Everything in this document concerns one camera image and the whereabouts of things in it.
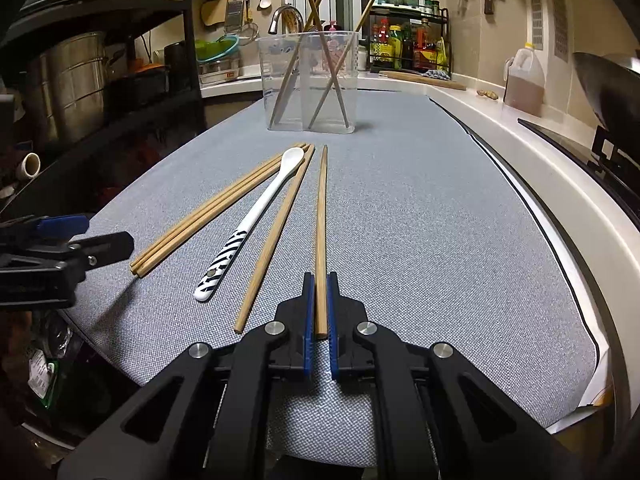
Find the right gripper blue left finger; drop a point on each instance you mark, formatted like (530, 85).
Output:
(309, 293)

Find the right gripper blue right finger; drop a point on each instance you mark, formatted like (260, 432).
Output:
(331, 280)

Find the wooden chopstick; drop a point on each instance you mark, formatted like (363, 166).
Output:
(270, 245)
(341, 60)
(321, 322)
(325, 50)
(261, 188)
(197, 219)
(208, 211)
(295, 55)

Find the chrome kitchen faucet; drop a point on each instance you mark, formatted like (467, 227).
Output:
(286, 20)

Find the black metal shelf rack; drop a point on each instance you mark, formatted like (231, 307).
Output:
(93, 170)

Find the white ceramic cup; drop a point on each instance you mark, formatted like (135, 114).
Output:
(29, 167)

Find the large steel stockpot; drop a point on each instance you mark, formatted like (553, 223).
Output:
(65, 89)

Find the orange lidded black pot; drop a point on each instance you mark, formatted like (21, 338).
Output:
(144, 86)

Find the clear plastic utensil holder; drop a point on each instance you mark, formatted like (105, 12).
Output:
(274, 55)

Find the round wooden cutting board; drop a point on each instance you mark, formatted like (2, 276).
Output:
(420, 79)

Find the ginger root piece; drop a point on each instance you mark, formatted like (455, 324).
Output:
(487, 94)

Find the green teal bowls stack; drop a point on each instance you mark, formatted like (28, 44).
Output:
(210, 51)

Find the black spice rack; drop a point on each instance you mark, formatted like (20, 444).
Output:
(409, 36)

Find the metal box grater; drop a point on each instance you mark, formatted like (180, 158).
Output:
(234, 17)

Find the plastic oil jug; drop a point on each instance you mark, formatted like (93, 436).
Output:
(524, 78)

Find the black stove top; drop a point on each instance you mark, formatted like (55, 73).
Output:
(617, 174)

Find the black wok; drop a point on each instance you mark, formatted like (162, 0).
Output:
(611, 85)

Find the white spoon striped handle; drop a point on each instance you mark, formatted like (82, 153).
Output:
(209, 282)

